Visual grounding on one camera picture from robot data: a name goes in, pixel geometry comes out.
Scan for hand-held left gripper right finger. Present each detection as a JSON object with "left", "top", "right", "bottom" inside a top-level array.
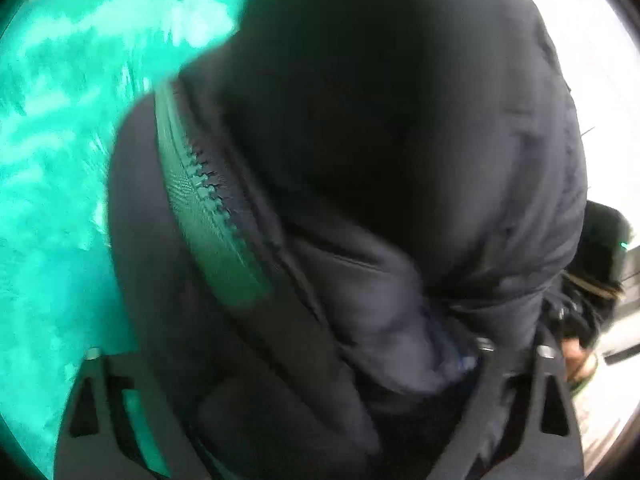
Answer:
[{"left": 430, "top": 337, "right": 586, "bottom": 480}]

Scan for person's slippered foot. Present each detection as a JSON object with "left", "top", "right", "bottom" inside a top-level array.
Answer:
[{"left": 562, "top": 337, "right": 600, "bottom": 393}]

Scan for black puffer jacket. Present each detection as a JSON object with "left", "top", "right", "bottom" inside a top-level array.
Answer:
[{"left": 107, "top": 0, "right": 608, "bottom": 480}]

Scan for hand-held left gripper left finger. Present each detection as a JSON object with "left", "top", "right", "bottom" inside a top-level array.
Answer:
[{"left": 52, "top": 347, "right": 201, "bottom": 480}]

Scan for green floral blanket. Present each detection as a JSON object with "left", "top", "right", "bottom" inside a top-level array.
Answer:
[{"left": 0, "top": 0, "right": 271, "bottom": 480}]

